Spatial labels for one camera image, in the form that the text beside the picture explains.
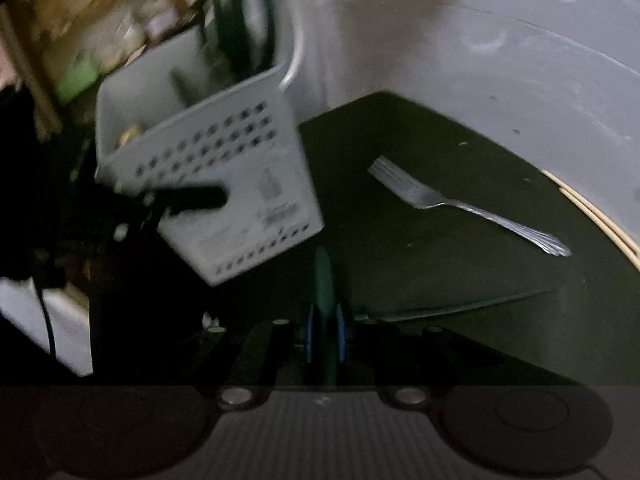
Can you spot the metal fork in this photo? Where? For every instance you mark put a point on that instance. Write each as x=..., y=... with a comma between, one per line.
x=450, y=205

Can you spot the dark green chopstick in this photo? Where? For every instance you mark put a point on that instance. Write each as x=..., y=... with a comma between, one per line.
x=470, y=304

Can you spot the white box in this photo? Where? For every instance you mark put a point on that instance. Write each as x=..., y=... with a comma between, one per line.
x=65, y=330

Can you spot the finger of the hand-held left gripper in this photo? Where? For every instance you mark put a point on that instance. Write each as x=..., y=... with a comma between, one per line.
x=190, y=199

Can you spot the cluttered wooden shelf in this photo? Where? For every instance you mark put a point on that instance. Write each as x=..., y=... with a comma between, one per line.
x=100, y=10

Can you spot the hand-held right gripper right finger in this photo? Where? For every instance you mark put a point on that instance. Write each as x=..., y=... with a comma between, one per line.
x=342, y=335

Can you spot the grey perforated plastic basket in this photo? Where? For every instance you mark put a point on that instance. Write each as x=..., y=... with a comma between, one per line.
x=225, y=170

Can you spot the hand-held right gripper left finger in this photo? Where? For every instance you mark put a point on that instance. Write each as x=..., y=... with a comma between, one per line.
x=310, y=335

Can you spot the plain wooden chopstick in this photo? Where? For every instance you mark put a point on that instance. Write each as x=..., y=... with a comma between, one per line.
x=605, y=240
x=595, y=212

